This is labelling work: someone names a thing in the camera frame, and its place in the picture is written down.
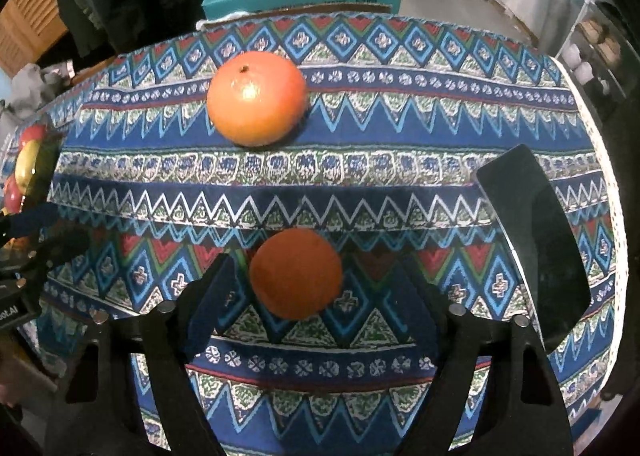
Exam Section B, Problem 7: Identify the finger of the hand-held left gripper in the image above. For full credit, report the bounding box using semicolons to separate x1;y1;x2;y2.
27;229;92;273
0;203;61;244

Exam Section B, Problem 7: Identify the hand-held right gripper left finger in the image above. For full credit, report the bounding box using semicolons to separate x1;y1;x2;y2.
45;253;237;456

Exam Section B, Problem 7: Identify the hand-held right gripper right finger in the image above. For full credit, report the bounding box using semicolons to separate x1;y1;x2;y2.
400;263;573;456

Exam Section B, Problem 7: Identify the small deep orange tangerine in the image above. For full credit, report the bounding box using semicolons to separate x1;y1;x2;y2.
249;228;344;321

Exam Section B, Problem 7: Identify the yellow fruit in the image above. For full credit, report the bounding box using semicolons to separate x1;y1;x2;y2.
15;141;44;187

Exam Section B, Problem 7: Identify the grey garment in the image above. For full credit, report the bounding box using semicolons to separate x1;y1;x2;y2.
10;63;76;108

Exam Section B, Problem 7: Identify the blue patterned tablecloth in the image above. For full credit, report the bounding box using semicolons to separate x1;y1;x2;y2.
40;13;626;456

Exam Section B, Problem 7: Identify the large pale orange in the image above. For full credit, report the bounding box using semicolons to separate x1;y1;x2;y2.
206;51;307;147

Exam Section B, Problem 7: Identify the wooden louvered door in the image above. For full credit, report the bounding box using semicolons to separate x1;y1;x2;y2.
0;0;71;82

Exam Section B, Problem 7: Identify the cardboard box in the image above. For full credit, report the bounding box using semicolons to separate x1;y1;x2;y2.
196;1;393;31

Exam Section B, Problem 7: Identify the shoe rack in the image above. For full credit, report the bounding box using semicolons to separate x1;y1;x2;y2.
555;0;640;117

